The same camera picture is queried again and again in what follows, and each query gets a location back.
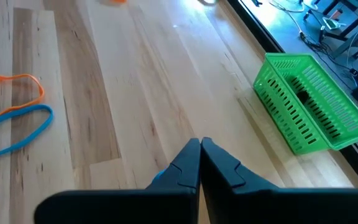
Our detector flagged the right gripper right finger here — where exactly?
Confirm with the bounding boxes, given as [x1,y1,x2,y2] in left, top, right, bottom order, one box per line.
[200,136,358,224]

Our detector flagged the blue rubber band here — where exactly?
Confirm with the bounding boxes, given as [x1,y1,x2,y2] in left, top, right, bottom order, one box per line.
[151,169,167,189]
[0,104,55,161]

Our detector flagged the green plastic basket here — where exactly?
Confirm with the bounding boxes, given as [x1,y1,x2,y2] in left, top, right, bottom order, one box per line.
[252,52,358,156]

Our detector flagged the black cable bundle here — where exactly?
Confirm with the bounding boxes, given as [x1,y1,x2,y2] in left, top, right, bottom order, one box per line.
[300,29,358,82]

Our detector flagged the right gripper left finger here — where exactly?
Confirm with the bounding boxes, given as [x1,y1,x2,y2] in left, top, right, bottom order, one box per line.
[34,138,201,224]

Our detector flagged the black table legs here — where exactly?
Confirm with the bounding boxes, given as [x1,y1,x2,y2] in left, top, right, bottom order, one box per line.
[303,0,358,43]

